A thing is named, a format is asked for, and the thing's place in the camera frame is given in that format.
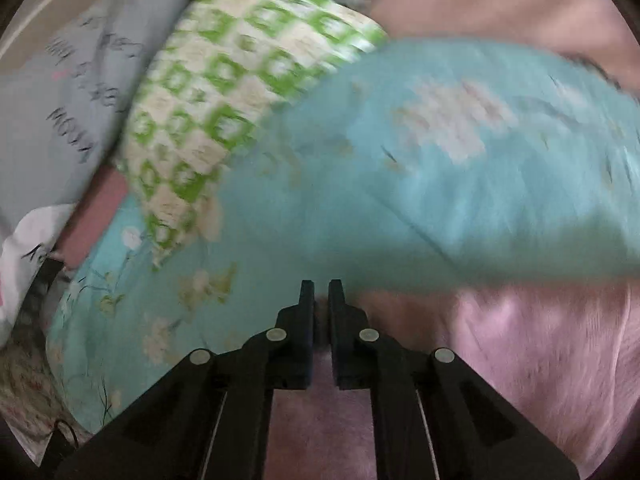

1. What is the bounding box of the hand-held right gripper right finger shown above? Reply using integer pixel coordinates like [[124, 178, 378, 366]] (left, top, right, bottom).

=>
[[327, 279, 582, 480]]

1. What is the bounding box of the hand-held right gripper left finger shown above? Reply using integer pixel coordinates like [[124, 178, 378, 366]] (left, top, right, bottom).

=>
[[52, 280, 316, 480]]

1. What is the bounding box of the mauve knit sweater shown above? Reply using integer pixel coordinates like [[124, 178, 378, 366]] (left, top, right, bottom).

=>
[[265, 280, 640, 480]]

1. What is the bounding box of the turquoise floral blanket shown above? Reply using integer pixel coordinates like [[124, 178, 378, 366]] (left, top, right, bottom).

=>
[[45, 40, 640, 436]]

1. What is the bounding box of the plain pink pillow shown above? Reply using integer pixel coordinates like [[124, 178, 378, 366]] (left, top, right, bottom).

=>
[[57, 164, 132, 271]]

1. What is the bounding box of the green checked pillow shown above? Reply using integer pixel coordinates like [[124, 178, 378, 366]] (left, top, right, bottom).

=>
[[116, 0, 388, 268]]

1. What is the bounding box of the floral bed sheet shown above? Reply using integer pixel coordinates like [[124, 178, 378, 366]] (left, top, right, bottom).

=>
[[0, 335, 81, 463]]

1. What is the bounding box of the grey and white printed pillow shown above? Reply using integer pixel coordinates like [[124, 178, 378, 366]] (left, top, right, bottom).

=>
[[0, 0, 193, 348]]

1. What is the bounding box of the black cable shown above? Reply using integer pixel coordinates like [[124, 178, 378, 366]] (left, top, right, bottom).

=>
[[46, 419, 82, 461]]

